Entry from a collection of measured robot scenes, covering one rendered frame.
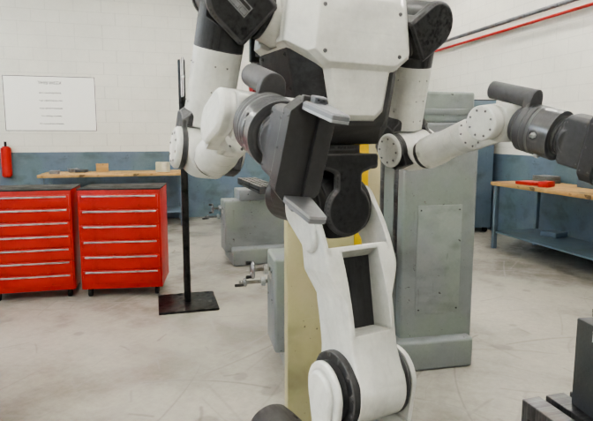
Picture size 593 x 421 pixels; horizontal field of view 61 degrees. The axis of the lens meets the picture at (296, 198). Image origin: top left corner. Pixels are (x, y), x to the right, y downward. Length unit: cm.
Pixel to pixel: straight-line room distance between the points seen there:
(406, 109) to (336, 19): 33
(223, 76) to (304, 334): 153
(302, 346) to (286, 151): 179
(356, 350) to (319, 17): 59
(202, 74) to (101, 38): 855
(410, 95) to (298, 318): 131
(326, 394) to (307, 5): 69
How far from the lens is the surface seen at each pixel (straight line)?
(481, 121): 101
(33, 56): 957
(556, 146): 97
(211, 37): 93
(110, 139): 933
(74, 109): 940
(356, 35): 96
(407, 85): 117
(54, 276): 512
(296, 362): 231
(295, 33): 92
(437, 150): 112
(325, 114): 50
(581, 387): 124
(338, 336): 99
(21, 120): 954
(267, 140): 60
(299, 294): 221
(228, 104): 70
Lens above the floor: 148
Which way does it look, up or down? 7 degrees down
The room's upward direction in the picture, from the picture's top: straight up
